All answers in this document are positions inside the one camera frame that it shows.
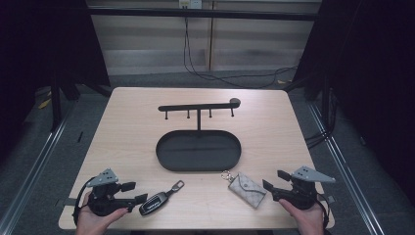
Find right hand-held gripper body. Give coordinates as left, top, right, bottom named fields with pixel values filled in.
left=271, top=165, right=337, bottom=211

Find right hand-held gripper cable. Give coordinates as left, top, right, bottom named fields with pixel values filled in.
left=314, top=192, right=331, bottom=231

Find person's right hand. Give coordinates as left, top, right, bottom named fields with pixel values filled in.
left=278, top=198, right=326, bottom=235

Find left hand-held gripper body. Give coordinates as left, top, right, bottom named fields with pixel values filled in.
left=85, top=167, right=137, bottom=217

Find metal floor rail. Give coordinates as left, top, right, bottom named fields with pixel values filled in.
left=0, top=106, right=73, bottom=235
left=307, top=101, right=388, bottom=235

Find grey patterned key pouch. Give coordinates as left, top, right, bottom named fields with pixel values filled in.
left=220, top=169, right=268, bottom=210

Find black horizontal bar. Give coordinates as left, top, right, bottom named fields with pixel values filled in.
left=86, top=7, right=320, bottom=23

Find left hand-held gripper cable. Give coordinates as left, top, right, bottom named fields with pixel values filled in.
left=71, top=176, right=96, bottom=227

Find black key rack with tray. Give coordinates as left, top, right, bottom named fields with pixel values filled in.
left=155, top=97, right=243, bottom=173

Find black car key fob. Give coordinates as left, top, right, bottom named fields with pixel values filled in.
left=138, top=179, right=186, bottom=217

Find yellow floor scrap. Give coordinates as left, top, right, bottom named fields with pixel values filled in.
left=37, top=97, right=53, bottom=110

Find hand-held gripper cable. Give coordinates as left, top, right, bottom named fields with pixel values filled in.
left=314, top=192, right=331, bottom=231
left=71, top=176, right=96, bottom=227

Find person's left hand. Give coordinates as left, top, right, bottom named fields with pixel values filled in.
left=75, top=191, right=129, bottom=235

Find grey tape strip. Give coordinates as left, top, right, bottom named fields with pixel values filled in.
left=317, top=193, right=337, bottom=205
left=54, top=197, right=78, bottom=208

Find black curtain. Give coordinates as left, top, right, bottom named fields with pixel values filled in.
left=283, top=0, right=415, bottom=205
left=0, top=0, right=112, bottom=165

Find black wall cable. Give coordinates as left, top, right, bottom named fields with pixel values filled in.
left=182, top=16, right=299, bottom=90

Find black metal stand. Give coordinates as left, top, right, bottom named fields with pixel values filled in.
left=48, top=72, right=82, bottom=133

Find black floor cables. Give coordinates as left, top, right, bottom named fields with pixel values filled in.
left=304, top=87, right=338, bottom=150

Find white wall outlet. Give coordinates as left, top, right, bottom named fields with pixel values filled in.
left=177, top=0, right=204, bottom=10

